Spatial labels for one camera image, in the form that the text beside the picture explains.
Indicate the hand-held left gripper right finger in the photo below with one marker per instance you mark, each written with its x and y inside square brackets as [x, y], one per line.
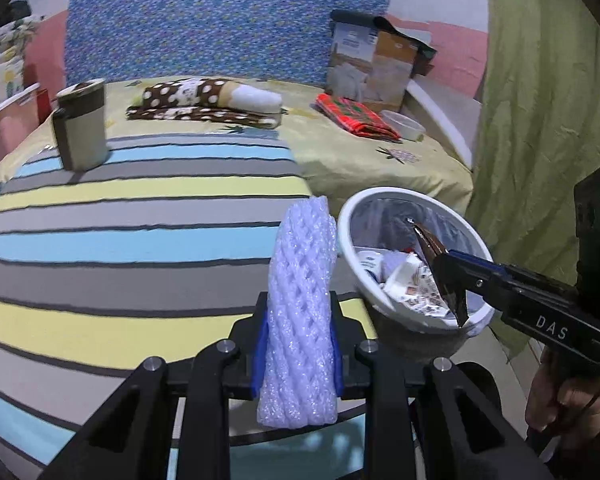
[337, 360]

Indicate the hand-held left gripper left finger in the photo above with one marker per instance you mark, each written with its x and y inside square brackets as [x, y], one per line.
[260, 350]

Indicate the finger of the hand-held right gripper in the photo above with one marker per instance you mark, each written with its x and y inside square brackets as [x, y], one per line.
[495, 294]
[475, 266]

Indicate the brown snack wrapper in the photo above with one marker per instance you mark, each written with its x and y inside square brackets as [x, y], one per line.
[432, 255]

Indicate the long white foam fruit net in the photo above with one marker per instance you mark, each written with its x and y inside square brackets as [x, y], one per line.
[300, 310]

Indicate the white trash bin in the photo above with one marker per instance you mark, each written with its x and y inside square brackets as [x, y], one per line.
[350, 240]

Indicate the person's right hand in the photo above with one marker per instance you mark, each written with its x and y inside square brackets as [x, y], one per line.
[570, 400]

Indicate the black round stool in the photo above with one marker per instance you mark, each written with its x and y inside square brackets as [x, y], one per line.
[480, 385]

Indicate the yellow bedsheet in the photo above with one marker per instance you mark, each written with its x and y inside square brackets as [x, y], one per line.
[380, 175]

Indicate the clear plastic container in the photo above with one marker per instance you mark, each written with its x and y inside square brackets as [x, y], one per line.
[405, 125]

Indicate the green curtain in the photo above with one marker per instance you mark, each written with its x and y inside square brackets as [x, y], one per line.
[530, 110]

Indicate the red plaid cloth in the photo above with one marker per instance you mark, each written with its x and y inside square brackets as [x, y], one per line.
[355, 115]

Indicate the cardboard quilt box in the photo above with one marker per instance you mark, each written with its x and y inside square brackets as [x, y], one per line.
[365, 70]

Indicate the white rolled towel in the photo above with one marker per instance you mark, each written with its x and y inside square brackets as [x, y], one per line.
[260, 100]

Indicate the brown polka dot blanket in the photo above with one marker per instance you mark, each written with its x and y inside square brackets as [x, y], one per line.
[180, 95]

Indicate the black rolled cloth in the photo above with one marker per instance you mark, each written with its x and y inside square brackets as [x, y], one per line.
[352, 17]

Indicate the brown and beige jug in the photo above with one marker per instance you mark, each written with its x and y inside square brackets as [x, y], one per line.
[82, 130]

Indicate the dark red box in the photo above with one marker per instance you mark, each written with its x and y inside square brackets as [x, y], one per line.
[43, 105]

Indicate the blue floral headboard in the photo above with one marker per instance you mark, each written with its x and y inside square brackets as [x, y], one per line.
[205, 20]

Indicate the pink storage box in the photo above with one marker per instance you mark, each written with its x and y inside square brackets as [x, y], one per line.
[5, 130]

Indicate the pineapple print quilt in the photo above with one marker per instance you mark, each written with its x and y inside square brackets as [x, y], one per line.
[0, 70]

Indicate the black bag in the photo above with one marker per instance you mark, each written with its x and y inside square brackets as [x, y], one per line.
[20, 9]

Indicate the white bed frame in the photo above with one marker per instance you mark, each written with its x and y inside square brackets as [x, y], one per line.
[440, 120]

